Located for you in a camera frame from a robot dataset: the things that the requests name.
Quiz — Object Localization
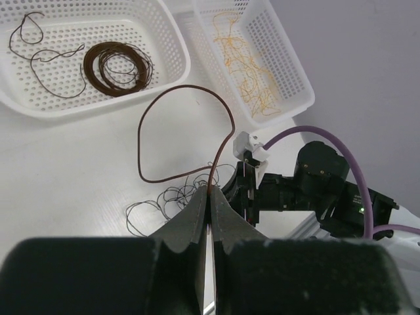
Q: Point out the yellow and black cables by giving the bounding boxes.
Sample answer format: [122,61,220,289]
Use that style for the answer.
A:
[125,162,232,237]

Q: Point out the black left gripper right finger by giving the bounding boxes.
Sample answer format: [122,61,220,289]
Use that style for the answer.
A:
[209,188,415,314]

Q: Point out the white perforated basket middle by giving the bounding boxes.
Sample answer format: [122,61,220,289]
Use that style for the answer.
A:
[1,1,191,119]

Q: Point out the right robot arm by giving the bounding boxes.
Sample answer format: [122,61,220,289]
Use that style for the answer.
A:
[222,141,366,238]

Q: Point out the white perforated basket right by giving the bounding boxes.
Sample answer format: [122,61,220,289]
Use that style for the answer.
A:
[174,1,315,132]

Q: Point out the brown coiled cable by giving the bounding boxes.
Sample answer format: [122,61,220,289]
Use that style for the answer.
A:
[82,41,154,98]

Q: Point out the white perforated basket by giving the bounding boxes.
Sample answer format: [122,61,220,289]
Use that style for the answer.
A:
[174,1,315,132]
[1,1,191,119]

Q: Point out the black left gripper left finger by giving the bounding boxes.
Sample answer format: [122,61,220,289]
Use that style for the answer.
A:
[1,188,207,314]

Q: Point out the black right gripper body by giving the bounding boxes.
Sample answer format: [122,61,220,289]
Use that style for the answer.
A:
[221,161,259,226]

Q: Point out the aluminium mounting rail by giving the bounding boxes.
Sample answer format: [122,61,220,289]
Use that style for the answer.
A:
[287,213,330,240]

